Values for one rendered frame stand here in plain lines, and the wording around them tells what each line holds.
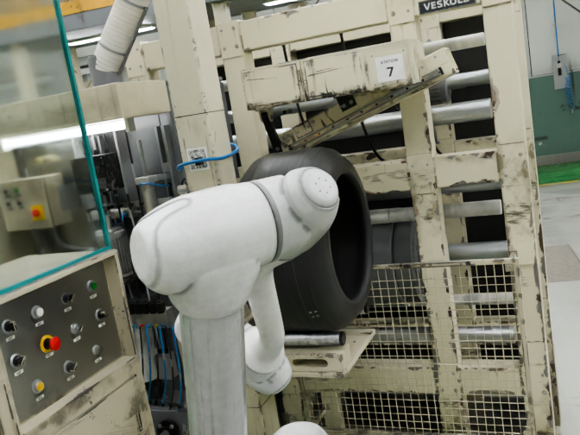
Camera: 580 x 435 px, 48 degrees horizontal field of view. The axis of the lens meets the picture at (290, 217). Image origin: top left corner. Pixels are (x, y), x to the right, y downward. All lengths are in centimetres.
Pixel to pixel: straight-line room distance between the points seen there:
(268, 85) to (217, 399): 147
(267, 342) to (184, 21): 117
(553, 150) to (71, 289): 993
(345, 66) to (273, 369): 114
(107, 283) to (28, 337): 38
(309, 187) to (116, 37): 182
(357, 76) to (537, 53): 924
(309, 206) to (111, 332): 142
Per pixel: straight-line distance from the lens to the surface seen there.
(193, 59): 219
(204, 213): 93
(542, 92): 1133
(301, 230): 99
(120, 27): 269
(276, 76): 234
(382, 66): 222
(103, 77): 274
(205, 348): 103
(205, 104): 218
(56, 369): 211
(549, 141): 1140
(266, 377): 150
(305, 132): 246
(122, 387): 226
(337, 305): 200
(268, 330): 136
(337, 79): 226
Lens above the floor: 165
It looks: 10 degrees down
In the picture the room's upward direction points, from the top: 9 degrees counter-clockwise
